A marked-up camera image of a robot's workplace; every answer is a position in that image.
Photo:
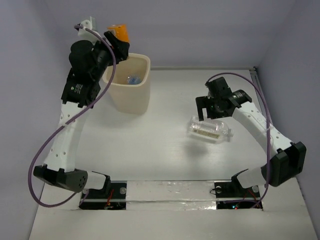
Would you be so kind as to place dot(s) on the small orange juice bottle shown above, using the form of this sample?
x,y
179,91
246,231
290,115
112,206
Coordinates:
x,y
120,32

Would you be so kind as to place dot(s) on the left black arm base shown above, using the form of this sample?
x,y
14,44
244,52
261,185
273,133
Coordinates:
x,y
114,199

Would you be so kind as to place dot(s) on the shiny tape strip front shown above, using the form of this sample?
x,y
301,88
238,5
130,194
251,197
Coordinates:
x,y
170,196

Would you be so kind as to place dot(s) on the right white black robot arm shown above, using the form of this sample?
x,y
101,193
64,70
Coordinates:
x,y
285,158

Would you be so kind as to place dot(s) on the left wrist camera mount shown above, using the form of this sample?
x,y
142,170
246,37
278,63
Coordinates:
x,y
87,30

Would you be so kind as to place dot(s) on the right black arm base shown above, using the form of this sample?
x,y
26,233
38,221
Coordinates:
x,y
232,197

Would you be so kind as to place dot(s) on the large clear square bottle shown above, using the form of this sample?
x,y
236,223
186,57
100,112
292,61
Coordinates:
x,y
211,130

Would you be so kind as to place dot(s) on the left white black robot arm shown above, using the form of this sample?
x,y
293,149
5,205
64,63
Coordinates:
x,y
89,59

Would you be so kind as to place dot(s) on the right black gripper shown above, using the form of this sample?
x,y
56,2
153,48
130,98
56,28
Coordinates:
x,y
203,102

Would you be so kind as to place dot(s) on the blue label bottle blue cap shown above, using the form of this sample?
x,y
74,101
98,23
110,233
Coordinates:
x,y
133,79

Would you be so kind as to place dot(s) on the cream plastic waste bin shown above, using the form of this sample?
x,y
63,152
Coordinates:
x,y
132,99

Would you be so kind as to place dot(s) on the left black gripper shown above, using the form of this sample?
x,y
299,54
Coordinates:
x,y
118,46

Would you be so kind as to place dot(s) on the aluminium rail right edge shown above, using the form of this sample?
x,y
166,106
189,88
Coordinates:
x,y
259,92

